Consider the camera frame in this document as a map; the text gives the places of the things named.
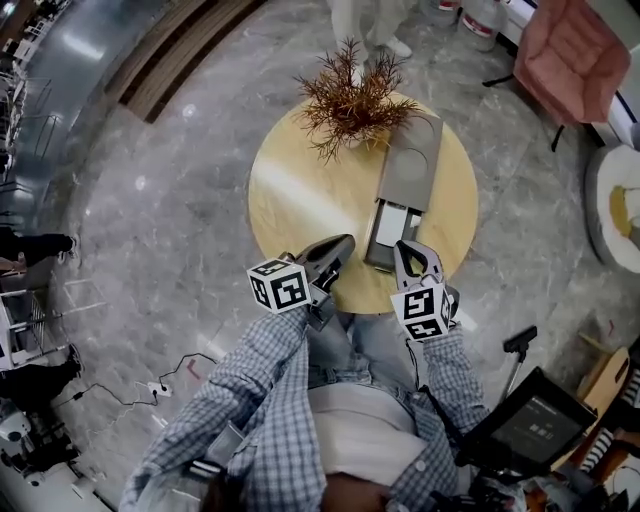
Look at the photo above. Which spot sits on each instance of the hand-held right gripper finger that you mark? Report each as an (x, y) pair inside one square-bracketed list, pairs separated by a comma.
[(431, 262), (401, 267)]

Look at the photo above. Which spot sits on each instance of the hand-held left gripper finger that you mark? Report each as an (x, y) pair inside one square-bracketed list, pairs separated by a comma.
[(336, 272), (327, 246)]

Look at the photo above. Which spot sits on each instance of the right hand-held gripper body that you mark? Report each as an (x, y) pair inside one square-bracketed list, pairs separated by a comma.
[(425, 310)]

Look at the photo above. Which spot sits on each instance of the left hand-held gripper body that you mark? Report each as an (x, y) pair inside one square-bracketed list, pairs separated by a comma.
[(280, 287)]

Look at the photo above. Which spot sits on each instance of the grey long container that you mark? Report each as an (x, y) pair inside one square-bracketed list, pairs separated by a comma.
[(407, 165)]

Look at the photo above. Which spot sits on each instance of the person's left forearm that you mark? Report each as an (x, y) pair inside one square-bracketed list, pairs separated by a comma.
[(240, 390)]

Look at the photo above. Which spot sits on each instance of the person's right forearm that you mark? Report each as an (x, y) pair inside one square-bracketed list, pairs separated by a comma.
[(452, 380)]

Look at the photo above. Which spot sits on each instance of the person's legs in jeans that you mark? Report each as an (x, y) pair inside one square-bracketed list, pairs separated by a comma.
[(370, 345)]

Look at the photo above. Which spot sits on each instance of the black vacuum cleaner head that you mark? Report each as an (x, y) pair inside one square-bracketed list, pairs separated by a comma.
[(520, 340)]

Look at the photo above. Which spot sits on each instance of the dried orange potted plant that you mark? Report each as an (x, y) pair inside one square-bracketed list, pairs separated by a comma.
[(352, 107)]

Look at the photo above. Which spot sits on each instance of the person's white shirt torso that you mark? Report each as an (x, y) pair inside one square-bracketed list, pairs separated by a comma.
[(360, 435)]

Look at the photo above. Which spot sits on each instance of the white power strip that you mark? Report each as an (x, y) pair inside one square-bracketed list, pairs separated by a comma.
[(160, 389)]

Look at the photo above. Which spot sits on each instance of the black tablet screen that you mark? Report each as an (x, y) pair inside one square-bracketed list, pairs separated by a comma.
[(540, 425)]

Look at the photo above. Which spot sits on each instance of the white round cushion bed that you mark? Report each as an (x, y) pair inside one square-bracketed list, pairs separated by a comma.
[(612, 210)]

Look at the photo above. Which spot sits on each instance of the wooden slatted platform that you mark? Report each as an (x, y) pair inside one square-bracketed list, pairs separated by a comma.
[(175, 55)]

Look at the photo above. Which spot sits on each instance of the large clear water bottle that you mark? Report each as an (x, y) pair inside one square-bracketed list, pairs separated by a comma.
[(482, 22), (440, 9)]

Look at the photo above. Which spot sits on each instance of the pink armchair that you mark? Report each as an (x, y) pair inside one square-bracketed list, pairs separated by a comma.
[(570, 60)]

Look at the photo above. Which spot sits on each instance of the white metal cart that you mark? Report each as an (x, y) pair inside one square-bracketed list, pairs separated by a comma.
[(27, 325)]

